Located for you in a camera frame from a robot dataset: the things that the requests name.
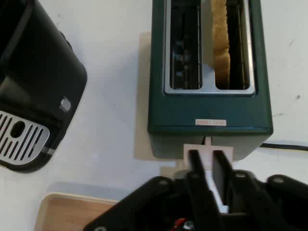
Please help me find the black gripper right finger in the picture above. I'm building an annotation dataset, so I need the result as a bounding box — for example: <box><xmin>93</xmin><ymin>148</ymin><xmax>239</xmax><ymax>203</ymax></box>
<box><xmin>213</xmin><ymin>150</ymin><xmax>308</xmax><ymax>231</ymax></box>

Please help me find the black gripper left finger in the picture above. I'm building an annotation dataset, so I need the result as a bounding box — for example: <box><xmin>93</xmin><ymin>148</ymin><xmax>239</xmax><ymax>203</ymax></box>
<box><xmin>83</xmin><ymin>149</ymin><xmax>228</xmax><ymax>231</ymax></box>

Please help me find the white toaster lever handle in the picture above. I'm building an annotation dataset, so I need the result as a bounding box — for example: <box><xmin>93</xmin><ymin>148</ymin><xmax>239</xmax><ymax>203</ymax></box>
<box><xmin>183</xmin><ymin>136</ymin><xmax>234</xmax><ymax>214</ymax></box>

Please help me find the light wooden tray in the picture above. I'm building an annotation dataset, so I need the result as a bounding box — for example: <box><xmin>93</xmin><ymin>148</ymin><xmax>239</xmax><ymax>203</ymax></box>
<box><xmin>33</xmin><ymin>192</ymin><xmax>119</xmax><ymax>231</ymax></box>

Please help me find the dark green two-slot toaster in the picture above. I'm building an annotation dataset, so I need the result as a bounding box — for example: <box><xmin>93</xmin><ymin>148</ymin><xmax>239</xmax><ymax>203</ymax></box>
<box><xmin>147</xmin><ymin>0</ymin><xmax>274</xmax><ymax>161</ymax></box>

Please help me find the toast bread slice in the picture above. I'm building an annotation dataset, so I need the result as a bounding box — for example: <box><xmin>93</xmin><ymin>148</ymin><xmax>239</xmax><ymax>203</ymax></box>
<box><xmin>210</xmin><ymin>0</ymin><xmax>231</xmax><ymax>89</ymax></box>

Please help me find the silver perforated drip tray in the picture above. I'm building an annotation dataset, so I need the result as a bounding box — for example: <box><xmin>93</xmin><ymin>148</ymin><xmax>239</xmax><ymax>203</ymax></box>
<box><xmin>0</xmin><ymin>110</ymin><xmax>51</xmax><ymax>167</ymax></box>

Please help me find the black coffee machine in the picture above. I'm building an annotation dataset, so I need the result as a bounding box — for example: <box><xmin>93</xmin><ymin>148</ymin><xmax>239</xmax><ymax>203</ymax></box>
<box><xmin>0</xmin><ymin>0</ymin><xmax>88</xmax><ymax>173</ymax></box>

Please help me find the black power cable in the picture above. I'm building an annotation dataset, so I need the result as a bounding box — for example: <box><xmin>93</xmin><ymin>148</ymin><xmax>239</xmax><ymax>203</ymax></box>
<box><xmin>259</xmin><ymin>142</ymin><xmax>308</xmax><ymax>152</ymax></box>

